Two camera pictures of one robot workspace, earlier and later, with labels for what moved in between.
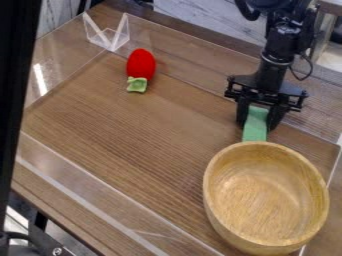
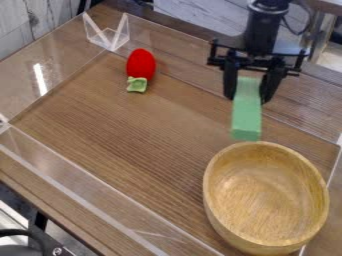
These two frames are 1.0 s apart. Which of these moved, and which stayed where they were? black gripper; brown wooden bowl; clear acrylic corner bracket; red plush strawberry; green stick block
Moved: green stick block; black gripper
Stayed: red plush strawberry; brown wooden bowl; clear acrylic corner bracket
